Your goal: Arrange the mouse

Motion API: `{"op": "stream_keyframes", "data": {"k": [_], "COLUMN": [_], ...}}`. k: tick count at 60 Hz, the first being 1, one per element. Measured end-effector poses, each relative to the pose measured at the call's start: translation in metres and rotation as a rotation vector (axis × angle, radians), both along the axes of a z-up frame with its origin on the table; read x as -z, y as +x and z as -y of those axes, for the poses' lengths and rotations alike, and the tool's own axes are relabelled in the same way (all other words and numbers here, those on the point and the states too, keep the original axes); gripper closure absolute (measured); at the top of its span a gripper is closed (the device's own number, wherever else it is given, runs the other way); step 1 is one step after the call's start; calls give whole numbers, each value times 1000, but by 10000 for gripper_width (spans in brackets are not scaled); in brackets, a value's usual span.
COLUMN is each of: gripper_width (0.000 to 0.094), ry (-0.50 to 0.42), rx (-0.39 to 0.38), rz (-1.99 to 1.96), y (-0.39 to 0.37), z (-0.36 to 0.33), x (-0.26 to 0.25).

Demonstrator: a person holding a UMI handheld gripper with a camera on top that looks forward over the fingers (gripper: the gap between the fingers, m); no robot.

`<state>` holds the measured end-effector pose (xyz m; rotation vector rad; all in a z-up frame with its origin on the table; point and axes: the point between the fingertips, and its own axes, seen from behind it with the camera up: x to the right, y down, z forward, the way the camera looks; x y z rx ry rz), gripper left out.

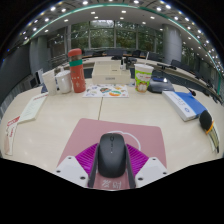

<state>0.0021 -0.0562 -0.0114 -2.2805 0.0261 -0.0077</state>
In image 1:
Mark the red drink bottle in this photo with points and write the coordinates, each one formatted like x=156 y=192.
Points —
x=77 y=75

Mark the long curved conference table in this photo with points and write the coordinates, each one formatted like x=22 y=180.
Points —
x=186 y=75

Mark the ceiling lights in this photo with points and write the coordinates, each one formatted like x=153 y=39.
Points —
x=123 y=11

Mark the white lidded mug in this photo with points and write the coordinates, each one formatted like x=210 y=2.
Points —
x=64 y=83

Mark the colourful sticker sheet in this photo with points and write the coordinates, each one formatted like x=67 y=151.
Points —
x=105 y=90

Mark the green white paper cup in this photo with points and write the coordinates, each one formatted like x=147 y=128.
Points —
x=143 y=80

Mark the pale green paper sheet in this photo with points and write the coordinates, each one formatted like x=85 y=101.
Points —
x=33 y=106

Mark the white floor appliance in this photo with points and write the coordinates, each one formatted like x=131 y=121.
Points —
x=40 y=76

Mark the dark desk phone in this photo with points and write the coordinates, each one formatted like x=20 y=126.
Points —
x=160 y=86

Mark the pink mouse pad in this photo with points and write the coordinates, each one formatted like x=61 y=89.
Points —
x=86 y=133

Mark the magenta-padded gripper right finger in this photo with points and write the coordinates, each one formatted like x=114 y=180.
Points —
x=152 y=170

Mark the red white leaflet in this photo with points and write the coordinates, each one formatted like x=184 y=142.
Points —
x=11 y=133

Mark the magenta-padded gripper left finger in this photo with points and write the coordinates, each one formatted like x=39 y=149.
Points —
x=70 y=170

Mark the dark conference chairs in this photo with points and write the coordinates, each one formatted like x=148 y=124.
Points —
x=176 y=63

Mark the white booklet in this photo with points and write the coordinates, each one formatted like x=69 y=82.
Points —
x=218 y=133

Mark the black computer mouse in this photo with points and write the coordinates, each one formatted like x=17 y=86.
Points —
x=112 y=156

